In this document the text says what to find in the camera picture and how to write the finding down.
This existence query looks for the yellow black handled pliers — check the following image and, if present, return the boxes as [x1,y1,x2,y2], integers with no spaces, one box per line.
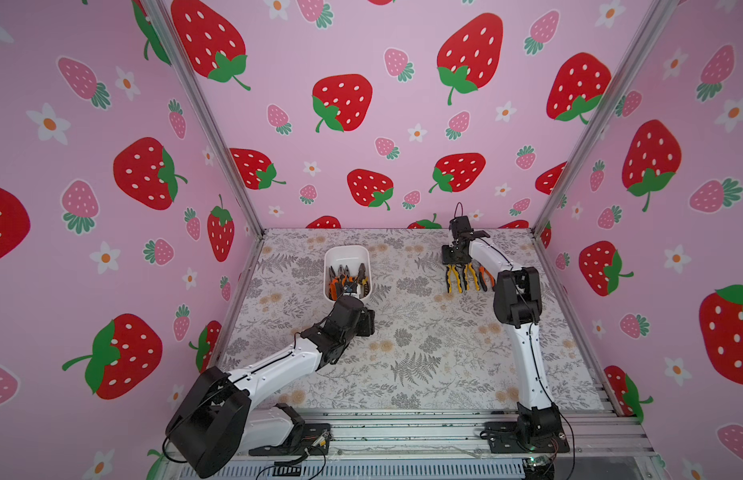
[463,263,481,291]

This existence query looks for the white plastic storage box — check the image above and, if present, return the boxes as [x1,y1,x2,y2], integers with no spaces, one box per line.
[323,245,373,302]

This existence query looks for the orange handled pliers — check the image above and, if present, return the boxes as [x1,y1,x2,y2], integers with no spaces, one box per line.
[479,266,495,291]

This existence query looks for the small orange black pliers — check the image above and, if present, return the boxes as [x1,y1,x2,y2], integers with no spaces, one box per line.
[355,263,370,298]

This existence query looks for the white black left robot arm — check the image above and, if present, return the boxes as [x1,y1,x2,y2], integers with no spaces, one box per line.
[164,295,375,479]

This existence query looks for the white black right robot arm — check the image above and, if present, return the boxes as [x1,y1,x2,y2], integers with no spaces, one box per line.
[441,230,569,453]

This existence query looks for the orange black pliers in box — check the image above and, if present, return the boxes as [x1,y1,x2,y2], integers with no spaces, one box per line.
[328,266,342,301]

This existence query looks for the floral patterned table mat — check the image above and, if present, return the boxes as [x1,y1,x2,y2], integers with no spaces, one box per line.
[217,227,607,413]

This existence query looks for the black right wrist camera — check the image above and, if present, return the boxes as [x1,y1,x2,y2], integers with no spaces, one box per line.
[449,215,475,241]

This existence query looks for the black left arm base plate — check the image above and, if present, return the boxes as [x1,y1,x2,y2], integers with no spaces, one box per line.
[248,423,332,457]

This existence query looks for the aluminium rail frame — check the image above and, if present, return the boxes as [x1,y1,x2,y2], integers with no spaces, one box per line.
[154,383,667,480]

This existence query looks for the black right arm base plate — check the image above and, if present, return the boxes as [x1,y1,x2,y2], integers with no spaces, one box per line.
[479,419,571,454]

